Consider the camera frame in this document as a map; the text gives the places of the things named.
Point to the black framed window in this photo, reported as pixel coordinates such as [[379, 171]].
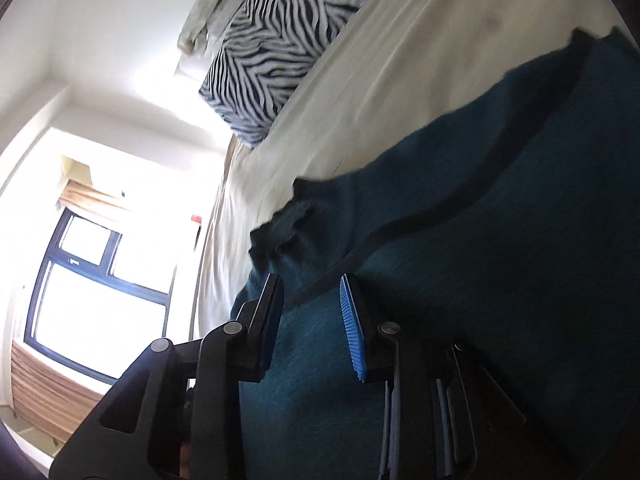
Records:
[[100, 300]]

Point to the zebra print pillow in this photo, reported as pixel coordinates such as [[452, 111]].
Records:
[[280, 50]]

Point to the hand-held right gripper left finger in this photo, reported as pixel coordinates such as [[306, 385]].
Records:
[[270, 325]]

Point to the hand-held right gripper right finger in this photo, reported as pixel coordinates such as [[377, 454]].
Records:
[[351, 330]]

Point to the bed with beige sheet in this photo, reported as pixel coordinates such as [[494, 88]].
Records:
[[400, 75]]

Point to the beige striped curtain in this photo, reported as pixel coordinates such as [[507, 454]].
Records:
[[95, 187]]

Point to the dark teal knit sweater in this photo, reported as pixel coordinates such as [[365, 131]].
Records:
[[475, 210]]

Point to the white crumpled duvet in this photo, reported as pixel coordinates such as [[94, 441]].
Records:
[[210, 10]]

